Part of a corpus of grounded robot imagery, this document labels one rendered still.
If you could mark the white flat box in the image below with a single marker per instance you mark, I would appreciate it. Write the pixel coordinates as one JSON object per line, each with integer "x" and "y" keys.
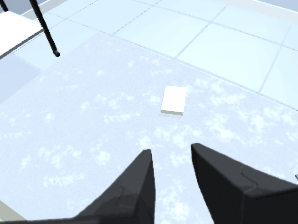
{"x": 174, "y": 100}

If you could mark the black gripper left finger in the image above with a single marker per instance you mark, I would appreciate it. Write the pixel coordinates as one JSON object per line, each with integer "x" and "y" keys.
{"x": 131, "y": 199}

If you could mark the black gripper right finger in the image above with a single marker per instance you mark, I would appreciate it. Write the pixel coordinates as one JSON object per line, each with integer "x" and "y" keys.
{"x": 236, "y": 193}

